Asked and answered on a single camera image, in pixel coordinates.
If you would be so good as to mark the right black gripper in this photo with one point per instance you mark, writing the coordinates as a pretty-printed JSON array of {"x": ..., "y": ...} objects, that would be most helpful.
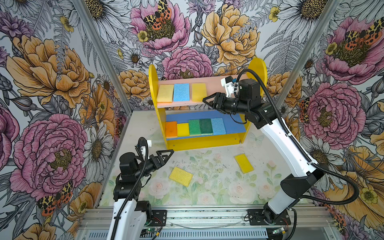
[{"x": 221, "y": 102}]

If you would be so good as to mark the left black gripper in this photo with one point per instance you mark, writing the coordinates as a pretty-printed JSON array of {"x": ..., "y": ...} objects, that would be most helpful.
[{"x": 161, "y": 158}]

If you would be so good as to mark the golden yellow sponge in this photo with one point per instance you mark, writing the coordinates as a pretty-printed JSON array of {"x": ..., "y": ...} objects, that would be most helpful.
[{"x": 199, "y": 91}]

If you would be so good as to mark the yellow porous sponge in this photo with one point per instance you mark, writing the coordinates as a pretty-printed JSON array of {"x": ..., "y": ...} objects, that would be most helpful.
[{"x": 181, "y": 176}]

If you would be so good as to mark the light blue sponge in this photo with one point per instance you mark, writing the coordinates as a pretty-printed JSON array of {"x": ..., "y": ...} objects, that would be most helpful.
[{"x": 218, "y": 126}]

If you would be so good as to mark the orange sponge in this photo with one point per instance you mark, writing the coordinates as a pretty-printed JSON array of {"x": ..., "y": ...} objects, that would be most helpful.
[{"x": 171, "y": 130}]

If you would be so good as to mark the dark green sponge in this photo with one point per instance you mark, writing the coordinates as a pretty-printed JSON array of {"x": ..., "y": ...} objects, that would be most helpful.
[{"x": 206, "y": 127}]

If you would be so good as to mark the bright yellow sponge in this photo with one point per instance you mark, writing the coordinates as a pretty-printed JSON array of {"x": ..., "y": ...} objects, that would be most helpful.
[{"x": 183, "y": 130}]

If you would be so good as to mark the light green sponge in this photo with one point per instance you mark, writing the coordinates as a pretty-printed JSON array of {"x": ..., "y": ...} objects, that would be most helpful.
[{"x": 194, "y": 128}]

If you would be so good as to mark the blue porous sponge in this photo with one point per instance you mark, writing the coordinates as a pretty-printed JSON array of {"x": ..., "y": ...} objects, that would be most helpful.
[{"x": 181, "y": 93}]

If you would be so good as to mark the pale yellow sponge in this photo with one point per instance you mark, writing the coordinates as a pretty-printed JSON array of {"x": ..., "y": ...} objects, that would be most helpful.
[{"x": 165, "y": 94}]

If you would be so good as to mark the small yellow sponge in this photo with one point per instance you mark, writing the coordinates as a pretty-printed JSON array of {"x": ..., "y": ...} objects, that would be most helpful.
[{"x": 244, "y": 164}]

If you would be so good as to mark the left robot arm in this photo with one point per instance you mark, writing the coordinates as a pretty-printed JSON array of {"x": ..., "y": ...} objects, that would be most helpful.
[{"x": 129, "y": 214}]

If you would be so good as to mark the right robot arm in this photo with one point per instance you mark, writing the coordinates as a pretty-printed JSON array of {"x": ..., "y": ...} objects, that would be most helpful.
[{"x": 303, "y": 174}]

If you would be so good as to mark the yellow wooden shelf unit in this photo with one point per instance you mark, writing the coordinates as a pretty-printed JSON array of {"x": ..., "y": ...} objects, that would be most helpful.
[{"x": 206, "y": 112}]

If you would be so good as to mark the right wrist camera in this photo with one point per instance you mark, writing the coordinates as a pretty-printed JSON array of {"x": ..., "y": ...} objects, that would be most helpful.
[{"x": 231, "y": 86}]

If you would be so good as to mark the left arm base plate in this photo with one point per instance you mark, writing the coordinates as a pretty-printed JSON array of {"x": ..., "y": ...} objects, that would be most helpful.
[{"x": 158, "y": 218}]

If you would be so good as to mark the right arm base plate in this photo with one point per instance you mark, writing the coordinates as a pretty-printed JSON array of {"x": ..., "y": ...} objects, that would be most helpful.
[{"x": 261, "y": 217}]

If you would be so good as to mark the aluminium front rail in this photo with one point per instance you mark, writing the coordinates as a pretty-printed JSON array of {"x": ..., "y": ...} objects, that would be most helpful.
[{"x": 230, "y": 216}]

